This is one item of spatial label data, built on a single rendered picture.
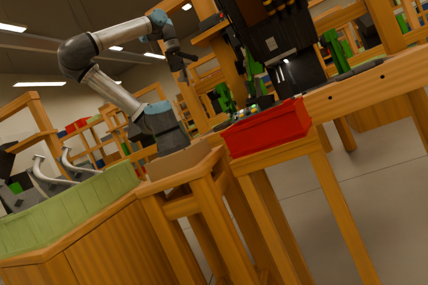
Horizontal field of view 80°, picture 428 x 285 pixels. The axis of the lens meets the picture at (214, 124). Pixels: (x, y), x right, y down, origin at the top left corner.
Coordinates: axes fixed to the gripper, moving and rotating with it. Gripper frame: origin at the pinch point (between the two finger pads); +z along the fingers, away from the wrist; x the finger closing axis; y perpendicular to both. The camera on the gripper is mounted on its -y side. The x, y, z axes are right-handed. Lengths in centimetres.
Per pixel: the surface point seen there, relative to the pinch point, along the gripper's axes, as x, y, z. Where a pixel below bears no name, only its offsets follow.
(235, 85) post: -47, -33, 11
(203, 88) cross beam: -67, -11, 5
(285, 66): -13, -60, 8
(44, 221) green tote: 38, 74, 36
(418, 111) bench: -1, -129, 59
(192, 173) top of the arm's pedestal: 52, 10, 32
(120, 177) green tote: -3, 54, 38
